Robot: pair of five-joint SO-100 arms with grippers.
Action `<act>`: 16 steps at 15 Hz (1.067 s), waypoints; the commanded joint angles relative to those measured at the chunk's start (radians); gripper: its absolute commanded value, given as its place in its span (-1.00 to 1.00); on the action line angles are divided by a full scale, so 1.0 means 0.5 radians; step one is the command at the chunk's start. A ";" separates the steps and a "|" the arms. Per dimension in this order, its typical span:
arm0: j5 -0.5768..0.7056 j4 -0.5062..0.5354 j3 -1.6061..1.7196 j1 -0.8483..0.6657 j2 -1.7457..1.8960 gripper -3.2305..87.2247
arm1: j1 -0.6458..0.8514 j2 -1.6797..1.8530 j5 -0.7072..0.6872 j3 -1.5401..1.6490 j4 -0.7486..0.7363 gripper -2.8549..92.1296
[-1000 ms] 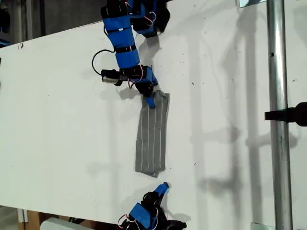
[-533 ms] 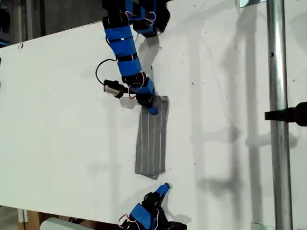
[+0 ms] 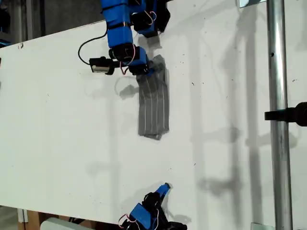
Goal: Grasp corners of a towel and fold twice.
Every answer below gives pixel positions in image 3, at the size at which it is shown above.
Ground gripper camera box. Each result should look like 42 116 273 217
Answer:
89 57 115 76

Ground white plastic container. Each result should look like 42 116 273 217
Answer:
40 217 96 230

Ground wooden table leg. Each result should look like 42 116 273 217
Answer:
17 207 42 230

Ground camera black cable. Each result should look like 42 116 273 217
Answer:
78 28 107 65

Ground metal table bracket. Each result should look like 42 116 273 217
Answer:
236 0 266 9

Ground black clamp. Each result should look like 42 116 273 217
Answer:
264 102 307 127

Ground steel post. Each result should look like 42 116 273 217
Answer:
266 0 295 230

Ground grey striped towel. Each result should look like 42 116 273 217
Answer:
137 54 171 141

